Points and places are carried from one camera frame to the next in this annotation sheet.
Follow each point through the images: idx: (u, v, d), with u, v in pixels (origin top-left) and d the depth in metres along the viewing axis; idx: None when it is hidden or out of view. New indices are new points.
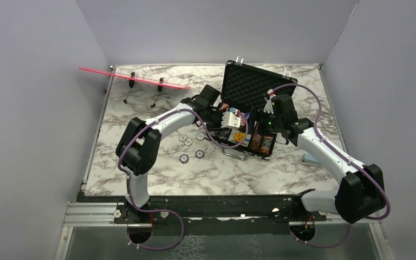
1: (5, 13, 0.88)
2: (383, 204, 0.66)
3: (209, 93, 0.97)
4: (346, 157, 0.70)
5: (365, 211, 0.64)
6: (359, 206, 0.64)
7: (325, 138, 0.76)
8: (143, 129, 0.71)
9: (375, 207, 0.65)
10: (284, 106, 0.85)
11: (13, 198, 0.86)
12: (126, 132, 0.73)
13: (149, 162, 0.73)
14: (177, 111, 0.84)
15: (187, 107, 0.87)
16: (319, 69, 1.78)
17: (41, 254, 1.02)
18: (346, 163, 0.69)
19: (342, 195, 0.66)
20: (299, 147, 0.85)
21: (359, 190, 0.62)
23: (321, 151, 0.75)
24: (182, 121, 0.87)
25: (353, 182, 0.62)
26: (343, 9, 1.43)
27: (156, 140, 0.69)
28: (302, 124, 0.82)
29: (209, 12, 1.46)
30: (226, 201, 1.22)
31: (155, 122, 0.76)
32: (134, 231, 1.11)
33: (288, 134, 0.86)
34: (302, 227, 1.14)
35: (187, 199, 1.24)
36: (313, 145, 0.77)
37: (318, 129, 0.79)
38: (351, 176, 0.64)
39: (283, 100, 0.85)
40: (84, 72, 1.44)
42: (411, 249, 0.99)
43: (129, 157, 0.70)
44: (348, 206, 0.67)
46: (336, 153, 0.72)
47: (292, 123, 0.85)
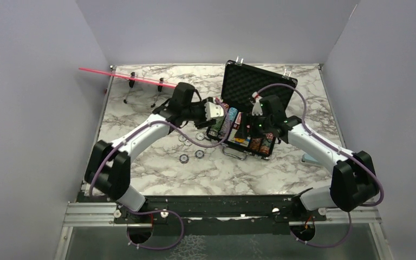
1: (4, 13, 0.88)
2: (376, 189, 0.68)
3: (181, 95, 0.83)
4: (335, 147, 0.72)
5: (361, 199, 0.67)
6: (353, 194, 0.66)
7: (314, 132, 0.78)
8: (111, 152, 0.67)
9: (369, 193, 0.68)
10: (272, 106, 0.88)
11: (13, 197, 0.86)
12: (93, 157, 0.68)
13: (123, 184, 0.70)
14: (149, 125, 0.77)
15: (160, 118, 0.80)
16: (319, 69, 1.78)
17: (41, 254, 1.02)
18: (336, 154, 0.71)
19: (336, 183, 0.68)
20: (292, 144, 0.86)
21: (351, 176, 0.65)
23: (311, 144, 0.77)
24: (155, 134, 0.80)
25: (343, 170, 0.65)
26: (343, 9, 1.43)
27: (125, 164, 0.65)
28: (292, 122, 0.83)
29: (209, 12, 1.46)
30: (226, 201, 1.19)
31: (122, 143, 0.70)
32: (134, 231, 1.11)
33: (279, 132, 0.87)
34: (302, 227, 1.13)
35: (187, 199, 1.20)
36: (304, 140, 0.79)
37: (306, 124, 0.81)
38: (342, 163, 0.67)
39: (271, 100, 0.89)
40: (84, 72, 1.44)
42: (411, 249, 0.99)
43: (101, 182, 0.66)
44: (342, 195, 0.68)
46: (325, 144, 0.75)
47: (281, 122, 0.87)
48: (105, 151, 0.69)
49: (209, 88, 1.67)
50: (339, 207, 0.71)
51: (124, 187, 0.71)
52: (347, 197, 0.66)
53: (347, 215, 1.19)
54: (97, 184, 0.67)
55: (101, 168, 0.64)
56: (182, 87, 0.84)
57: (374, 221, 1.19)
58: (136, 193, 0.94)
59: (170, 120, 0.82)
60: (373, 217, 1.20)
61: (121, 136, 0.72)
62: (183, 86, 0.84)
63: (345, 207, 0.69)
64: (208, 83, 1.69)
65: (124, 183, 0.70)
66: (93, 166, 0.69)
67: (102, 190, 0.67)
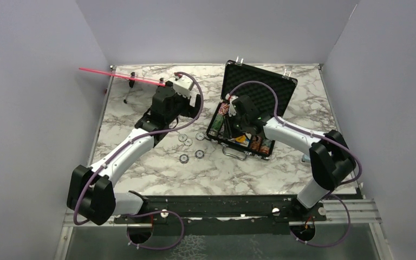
1: (4, 13, 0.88)
2: (351, 163, 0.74)
3: (161, 105, 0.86)
4: (307, 131, 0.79)
5: (340, 174, 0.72)
6: (333, 172, 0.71)
7: (286, 122, 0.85)
8: (91, 177, 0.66)
9: (346, 168, 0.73)
10: (245, 106, 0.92)
11: (13, 197, 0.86)
12: (73, 184, 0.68)
13: (108, 206, 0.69)
14: (130, 142, 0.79)
15: (142, 132, 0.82)
16: (319, 69, 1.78)
17: (41, 254, 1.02)
18: (309, 137, 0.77)
19: (316, 167, 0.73)
20: (270, 138, 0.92)
21: (327, 155, 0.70)
23: (286, 134, 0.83)
24: (137, 151, 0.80)
25: (319, 150, 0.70)
26: (343, 9, 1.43)
27: (106, 189, 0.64)
28: (265, 118, 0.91)
29: (209, 12, 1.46)
30: (226, 201, 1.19)
31: (102, 167, 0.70)
32: (134, 231, 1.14)
33: (256, 129, 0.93)
34: (302, 227, 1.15)
35: (187, 199, 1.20)
36: (279, 131, 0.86)
37: (278, 117, 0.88)
38: (317, 145, 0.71)
39: (243, 101, 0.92)
40: (84, 72, 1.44)
42: (411, 249, 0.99)
43: (85, 208, 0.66)
44: (322, 175, 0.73)
46: (298, 130, 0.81)
47: (256, 119, 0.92)
48: (85, 177, 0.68)
49: (209, 88, 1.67)
50: (324, 187, 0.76)
51: (109, 209, 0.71)
52: (329, 177, 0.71)
53: (347, 215, 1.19)
54: (81, 210, 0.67)
55: (83, 194, 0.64)
56: (160, 97, 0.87)
57: (373, 221, 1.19)
58: (130, 195, 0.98)
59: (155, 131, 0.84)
60: (372, 218, 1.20)
61: (102, 159, 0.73)
62: (160, 95, 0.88)
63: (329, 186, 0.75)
64: (208, 83, 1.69)
65: (109, 206, 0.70)
66: (75, 193, 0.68)
67: (86, 215, 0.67)
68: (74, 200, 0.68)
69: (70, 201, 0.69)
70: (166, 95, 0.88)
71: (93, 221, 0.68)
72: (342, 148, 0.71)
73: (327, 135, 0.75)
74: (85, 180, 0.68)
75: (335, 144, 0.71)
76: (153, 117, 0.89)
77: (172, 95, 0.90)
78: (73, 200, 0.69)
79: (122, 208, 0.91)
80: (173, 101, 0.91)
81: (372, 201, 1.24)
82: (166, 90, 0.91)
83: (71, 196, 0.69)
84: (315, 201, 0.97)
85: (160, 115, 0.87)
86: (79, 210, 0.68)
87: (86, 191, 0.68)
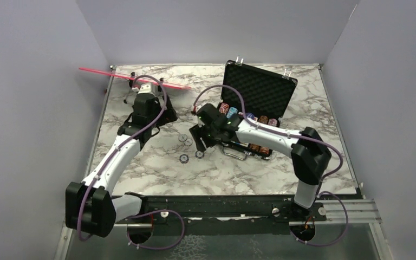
1: (4, 13, 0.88)
2: (328, 154, 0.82)
3: (142, 107, 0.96)
4: (284, 132, 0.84)
5: (321, 169, 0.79)
6: (315, 168, 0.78)
7: (259, 125, 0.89)
8: (86, 192, 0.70)
9: (325, 160, 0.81)
10: (210, 116, 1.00)
11: (12, 196, 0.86)
12: (70, 203, 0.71)
13: (109, 217, 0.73)
14: (117, 149, 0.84)
15: (125, 138, 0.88)
16: (319, 69, 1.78)
17: (41, 254, 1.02)
18: (287, 138, 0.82)
19: (299, 167, 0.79)
20: (243, 141, 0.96)
21: (307, 153, 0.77)
23: (261, 136, 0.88)
24: (126, 157, 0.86)
25: (300, 150, 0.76)
26: (343, 8, 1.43)
27: (104, 199, 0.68)
28: (234, 121, 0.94)
29: (208, 11, 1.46)
30: (226, 201, 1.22)
31: (96, 180, 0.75)
32: (134, 231, 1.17)
33: (227, 135, 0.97)
34: (302, 227, 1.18)
35: (187, 199, 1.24)
36: (253, 135, 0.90)
37: (249, 119, 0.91)
38: (297, 147, 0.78)
39: (206, 109, 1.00)
40: (84, 72, 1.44)
42: (411, 250, 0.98)
43: (86, 222, 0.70)
44: (305, 173, 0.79)
46: (274, 132, 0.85)
47: (226, 124, 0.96)
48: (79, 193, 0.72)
49: (209, 88, 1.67)
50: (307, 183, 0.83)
51: (110, 220, 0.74)
52: (312, 174, 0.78)
53: (345, 215, 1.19)
54: (84, 226, 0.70)
55: (82, 209, 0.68)
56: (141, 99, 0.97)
57: (373, 221, 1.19)
58: (127, 197, 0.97)
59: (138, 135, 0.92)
60: (373, 218, 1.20)
61: (93, 173, 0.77)
62: (141, 98, 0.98)
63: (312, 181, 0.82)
64: (208, 83, 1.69)
65: (110, 217, 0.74)
66: (73, 211, 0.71)
67: (91, 229, 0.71)
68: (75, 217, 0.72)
69: (69, 220, 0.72)
70: (146, 98, 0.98)
71: (98, 235, 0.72)
72: (318, 143, 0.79)
73: (303, 134, 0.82)
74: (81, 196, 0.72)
75: (312, 141, 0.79)
76: (134, 121, 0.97)
77: (152, 98, 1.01)
78: (73, 218, 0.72)
79: (125, 208, 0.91)
80: (152, 103, 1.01)
81: (372, 201, 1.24)
82: (143, 95, 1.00)
83: (69, 216, 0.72)
84: (307, 201, 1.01)
85: (141, 118, 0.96)
86: (82, 227, 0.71)
87: (85, 206, 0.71)
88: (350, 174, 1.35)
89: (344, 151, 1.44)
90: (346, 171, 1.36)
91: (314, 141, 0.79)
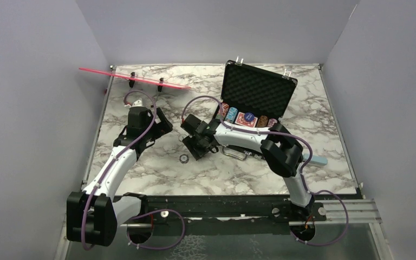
1: (5, 13, 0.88)
2: (299, 146, 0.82)
3: (136, 119, 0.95)
4: (254, 130, 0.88)
5: (293, 161, 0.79)
6: (287, 161, 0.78)
7: (233, 126, 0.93)
8: (88, 201, 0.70)
9: (297, 152, 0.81)
10: (192, 125, 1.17)
11: (12, 196, 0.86)
12: (71, 213, 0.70)
13: (111, 225, 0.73)
14: (115, 158, 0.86)
15: (122, 148, 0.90)
16: (319, 69, 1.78)
17: (40, 255, 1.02)
18: (257, 135, 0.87)
19: (271, 162, 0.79)
20: (223, 143, 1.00)
21: (277, 147, 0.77)
23: (235, 137, 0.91)
24: (124, 166, 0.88)
25: (269, 145, 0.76)
26: (343, 9, 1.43)
27: (106, 206, 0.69)
28: (213, 126, 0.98)
29: (208, 11, 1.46)
30: (226, 201, 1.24)
31: (97, 187, 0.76)
32: (134, 230, 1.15)
33: (208, 138, 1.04)
34: (302, 227, 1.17)
35: (187, 199, 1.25)
36: (229, 136, 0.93)
37: (225, 122, 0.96)
38: (265, 142, 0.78)
39: (188, 119, 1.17)
40: (84, 72, 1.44)
42: (411, 250, 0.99)
43: (90, 232, 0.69)
44: (279, 167, 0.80)
46: (246, 131, 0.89)
47: (205, 129, 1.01)
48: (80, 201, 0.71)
49: (209, 88, 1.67)
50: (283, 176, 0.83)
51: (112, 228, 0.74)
52: (285, 167, 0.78)
53: (345, 215, 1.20)
54: (87, 236, 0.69)
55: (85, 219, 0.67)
56: (134, 112, 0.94)
57: (373, 221, 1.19)
58: (126, 200, 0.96)
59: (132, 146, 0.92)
60: (372, 218, 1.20)
61: (93, 181, 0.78)
62: (134, 110, 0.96)
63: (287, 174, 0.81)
64: (208, 83, 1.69)
65: (112, 225, 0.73)
66: (74, 221, 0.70)
67: (93, 239, 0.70)
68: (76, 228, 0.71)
69: (69, 231, 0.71)
70: (140, 110, 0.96)
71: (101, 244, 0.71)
72: (285, 136, 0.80)
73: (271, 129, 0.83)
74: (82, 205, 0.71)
75: (279, 135, 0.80)
76: (129, 133, 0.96)
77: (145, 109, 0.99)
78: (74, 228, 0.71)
79: (125, 212, 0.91)
80: (146, 114, 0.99)
81: (372, 201, 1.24)
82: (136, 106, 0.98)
83: (70, 227, 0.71)
84: (295, 195, 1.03)
85: (136, 130, 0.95)
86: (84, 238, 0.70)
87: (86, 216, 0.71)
88: (350, 174, 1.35)
89: (344, 151, 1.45)
90: (346, 171, 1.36)
91: (281, 134, 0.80)
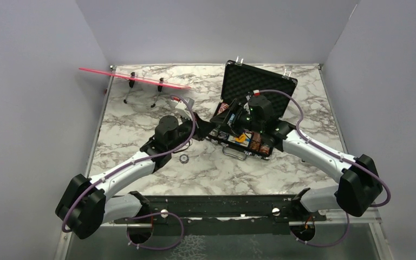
1: (5, 14, 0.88)
2: (379, 188, 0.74)
3: (162, 136, 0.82)
4: (337, 155, 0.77)
5: (367, 200, 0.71)
6: (362, 199, 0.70)
7: (310, 140, 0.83)
8: (87, 189, 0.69)
9: (374, 193, 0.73)
10: (265, 112, 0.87)
11: (13, 196, 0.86)
12: (69, 193, 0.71)
13: (95, 221, 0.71)
14: (132, 163, 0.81)
15: (144, 156, 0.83)
16: (319, 69, 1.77)
17: (41, 254, 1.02)
18: (339, 161, 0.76)
19: (344, 194, 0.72)
20: (287, 151, 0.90)
21: (358, 182, 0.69)
23: (310, 152, 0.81)
24: (137, 173, 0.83)
25: (351, 179, 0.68)
26: (344, 8, 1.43)
27: (99, 203, 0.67)
28: (284, 129, 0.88)
29: (208, 11, 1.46)
30: (226, 201, 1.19)
31: (100, 181, 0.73)
32: (134, 231, 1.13)
33: (273, 141, 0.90)
34: (302, 227, 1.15)
35: (187, 199, 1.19)
36: (300, 148, 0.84)
37: (300, 131, 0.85)
38: (347, 173, 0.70)
39: (263, 106, 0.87)
40: (84, 73, 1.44)
42: (411, 250, 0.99)
43: (72, 218, 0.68)
44: (349, 201, 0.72)
46: (326, 152, 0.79)
47: (273, 130, 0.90)
48: (82, 187, 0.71)
49: (209, 88, 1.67)
50: (347, 212, 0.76)
51: (94, 223, 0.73)
52: (357, 205, 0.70)
53: (345, 215, 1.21)
54: (69, 220, 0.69)
55: (75, 205, 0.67)
56: (160, 129, 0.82)
57: (374, 221, 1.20)
58: (127, 199, 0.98)
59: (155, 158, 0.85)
60: (372, 218, 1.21)
61: (102, 173, 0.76)
62: (162, 125, 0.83)
63: (353, 212, 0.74)
64: (208, 83, 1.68)
65: (96, 221, 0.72)
66: (67, 201, 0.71)
67: (72, 226, 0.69)
68: (65, 208, 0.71)
69: (59, 207, 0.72)
70: (167, 127, 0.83)
71: (77, 234, 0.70)
72: (372, 175, 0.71)
73: (357, 161, 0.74)
74: (80, 190, 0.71)
75: (367, 171, 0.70)
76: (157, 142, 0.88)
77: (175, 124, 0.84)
78: (65, 207, 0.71)
79: (117, 210, 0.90)
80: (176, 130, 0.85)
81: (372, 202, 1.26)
82: (169, 118, 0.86)
83: (62, 203, 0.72)
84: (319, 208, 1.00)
85: (162, 143, 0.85)
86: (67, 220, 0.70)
87: (79, 202, 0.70)
88: None
89: (344, 151, 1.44)
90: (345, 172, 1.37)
91: (369, 171, 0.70)
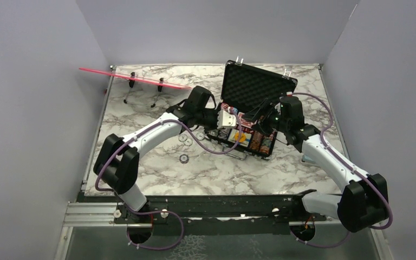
1: (4, 14, 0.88)
2: (385, 215, 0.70)
3: (197, 97, 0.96)
4: (350, 166, 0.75)
5: (368, 220, 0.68)
6: (362, 215, 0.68)
7: (330, 146, 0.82)
8: (120, 147, 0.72)
9: (378, 218, 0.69)
10: (292, 109, 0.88)
11: (12, 196, 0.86)
12: (103, 150, 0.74)
13: (131, 179, 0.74)
14: (161, 123, 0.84)
15: (171, 117, 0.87)
16: (319, 69, 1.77)
17: (41, 255, 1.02)
18: (350, 172, 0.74)
19: (345, 204, 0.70)
20: (304, 153, 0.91)
21: (363, 197, 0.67)
23: (325, 157, 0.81)
24: (166, 132, 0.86)
25: (356, 190, 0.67)
26: (343, 8, 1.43)
27: (134, 158, 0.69)
28: (308, 130, 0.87)
29: (208, 11, 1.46)
30: (226, 201, 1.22)
31: (132, 140, 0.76)
32: (134, 230, 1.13)
33: (294, 140, 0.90)
34: (302, 227, 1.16)
35: (187, 199, 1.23)
36: (317, 152, 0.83)
37: (323, 137, 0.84)
38: (353, 184, 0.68)
39: (292, 104, 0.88)
40: (84, 72, 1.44)
42: (410, 250, 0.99)
43: (109, 174, 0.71)
44: (348, 214, 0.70)
46: (340, 161, 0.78)
47: (298, 129, 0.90)
48: (115, 145, 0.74)
49: (209, 88, 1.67)
50: (343, 225, 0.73)
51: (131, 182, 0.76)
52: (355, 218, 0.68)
53: None
54: (106, 176, 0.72)
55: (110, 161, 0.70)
56: (200, 90, 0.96)
57: None
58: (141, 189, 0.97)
59: (182, 120, 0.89)
60: None
61: (133, 133, 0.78)
62: (200, 89, 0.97)
63: (350, 227, 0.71)
64: (208, 83, 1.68)
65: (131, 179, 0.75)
66: (103, 158, 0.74)
67: (110, 183, 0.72)
68: (102, 166, 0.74)
69: (96, 166, 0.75)
70: (204, 91, 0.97)
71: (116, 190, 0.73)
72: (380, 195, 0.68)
73: (370, 178, 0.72)
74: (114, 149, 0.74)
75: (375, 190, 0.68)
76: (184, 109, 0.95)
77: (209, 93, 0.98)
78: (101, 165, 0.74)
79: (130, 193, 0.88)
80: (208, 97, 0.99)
81: None
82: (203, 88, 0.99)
83: (98, 162, 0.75)
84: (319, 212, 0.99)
85: (192, 107, 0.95)
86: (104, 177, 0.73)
87: (114, 160, 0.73)
88: None
89: (344, 151, 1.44)
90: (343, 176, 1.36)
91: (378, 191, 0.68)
